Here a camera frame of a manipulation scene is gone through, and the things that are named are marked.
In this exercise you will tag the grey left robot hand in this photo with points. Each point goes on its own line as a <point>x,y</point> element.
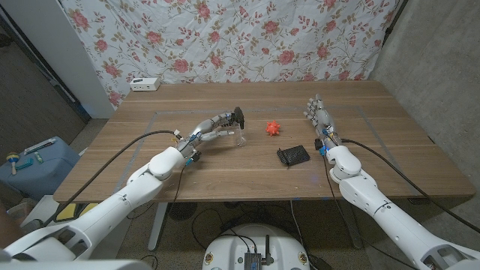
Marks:
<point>202,129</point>

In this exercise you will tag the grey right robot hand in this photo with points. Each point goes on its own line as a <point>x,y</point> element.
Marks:
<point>325,122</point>

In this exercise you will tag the person's forearm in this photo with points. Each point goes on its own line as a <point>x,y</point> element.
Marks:
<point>7,232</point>

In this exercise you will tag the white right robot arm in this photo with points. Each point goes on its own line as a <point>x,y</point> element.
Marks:
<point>360,187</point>

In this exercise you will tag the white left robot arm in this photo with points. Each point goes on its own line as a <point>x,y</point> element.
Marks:
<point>142,183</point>

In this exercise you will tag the black ribbed card holder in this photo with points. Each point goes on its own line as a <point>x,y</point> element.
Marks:
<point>294,155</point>

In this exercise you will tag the orange spiky stress ball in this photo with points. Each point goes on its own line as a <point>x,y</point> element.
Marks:
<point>273,128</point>

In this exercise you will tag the white power strip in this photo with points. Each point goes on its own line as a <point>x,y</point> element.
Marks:
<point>144,84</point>

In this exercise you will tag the black round floor disc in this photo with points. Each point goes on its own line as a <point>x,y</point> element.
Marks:
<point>182,212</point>

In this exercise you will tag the floral backdrop cloth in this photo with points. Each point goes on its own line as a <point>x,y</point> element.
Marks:
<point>225,37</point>

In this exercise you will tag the white table leg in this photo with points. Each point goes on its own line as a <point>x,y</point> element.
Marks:
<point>157,225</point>

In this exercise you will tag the white robot torso base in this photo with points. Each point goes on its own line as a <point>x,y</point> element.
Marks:
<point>232,247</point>

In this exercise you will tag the black backdrop stand pole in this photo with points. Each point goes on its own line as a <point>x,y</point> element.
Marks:
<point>393,20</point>

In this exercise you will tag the black torso antenna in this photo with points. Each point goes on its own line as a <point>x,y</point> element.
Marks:
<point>267,247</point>

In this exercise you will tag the black torso electronics box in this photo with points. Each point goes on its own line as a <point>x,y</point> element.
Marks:
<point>252,260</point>

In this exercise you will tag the yellow black floor item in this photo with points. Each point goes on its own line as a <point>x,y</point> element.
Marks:
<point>67,212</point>

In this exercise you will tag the white grey flat bar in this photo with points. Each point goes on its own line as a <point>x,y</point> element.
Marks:
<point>39,146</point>

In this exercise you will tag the small green toy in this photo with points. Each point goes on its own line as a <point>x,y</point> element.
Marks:
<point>38,157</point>

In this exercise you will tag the blue storage box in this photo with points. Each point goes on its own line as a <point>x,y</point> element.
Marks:
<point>41,176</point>

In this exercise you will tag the white floor container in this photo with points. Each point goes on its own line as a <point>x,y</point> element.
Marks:
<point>39,208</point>

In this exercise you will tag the teal plastic toy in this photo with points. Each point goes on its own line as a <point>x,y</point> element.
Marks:
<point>24,164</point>

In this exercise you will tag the yellow blue toy maraca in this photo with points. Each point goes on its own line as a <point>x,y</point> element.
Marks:
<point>12,157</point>

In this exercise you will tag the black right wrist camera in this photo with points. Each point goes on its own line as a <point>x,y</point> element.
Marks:
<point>320,145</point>

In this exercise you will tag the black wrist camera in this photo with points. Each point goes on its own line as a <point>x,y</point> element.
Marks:
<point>320,145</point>
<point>194,155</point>

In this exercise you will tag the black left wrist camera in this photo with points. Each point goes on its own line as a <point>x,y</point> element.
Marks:
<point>194,155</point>

